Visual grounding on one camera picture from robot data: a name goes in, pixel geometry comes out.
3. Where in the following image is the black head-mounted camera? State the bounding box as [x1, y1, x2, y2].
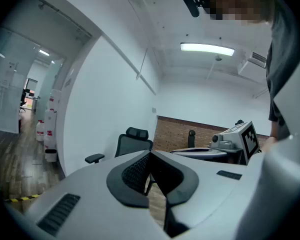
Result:
[182, 0, 206, 19]

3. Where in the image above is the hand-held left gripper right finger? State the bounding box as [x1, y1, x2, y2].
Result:
[149, 149, 262, 240]

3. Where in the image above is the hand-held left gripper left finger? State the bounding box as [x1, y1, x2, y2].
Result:
[24, 149, 171, 240]

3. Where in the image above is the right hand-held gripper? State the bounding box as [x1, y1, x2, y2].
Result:
[169, 120, 262, 166]

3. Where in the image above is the person's dark t-shirt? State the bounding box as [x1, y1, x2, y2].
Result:
[264, 6, 300, 135]

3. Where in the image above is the person's head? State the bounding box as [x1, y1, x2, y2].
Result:
[197, 0, 276, 24]

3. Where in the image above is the yellow-black floor tape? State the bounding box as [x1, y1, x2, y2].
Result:
[4, 194, 41, 203]

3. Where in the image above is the white jug red label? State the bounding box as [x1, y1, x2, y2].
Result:
[43, 108, 58, 150]
[48, 89, 62, 111]
[35, 120, 45, 142]

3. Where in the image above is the white waste bin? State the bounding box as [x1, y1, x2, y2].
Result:
[44, 148, 58, 163]

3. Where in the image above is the glass partition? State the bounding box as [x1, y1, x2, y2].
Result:
[0, 28, 26, 135]

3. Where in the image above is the white ceiling vent unit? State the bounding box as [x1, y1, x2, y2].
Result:
[236, 50, 268, 75]

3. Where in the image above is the long ceiling light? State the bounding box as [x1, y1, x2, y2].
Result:
[179, 42, 235, 57]

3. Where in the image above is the white wall conduit pipe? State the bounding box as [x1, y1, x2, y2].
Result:
[99, 32, 157, 96]

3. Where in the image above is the black mesh office chair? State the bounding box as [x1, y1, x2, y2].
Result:
[84, 126, 155, 165]

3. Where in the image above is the person's right forearm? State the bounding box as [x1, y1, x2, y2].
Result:
[260, 120, 281, 153]

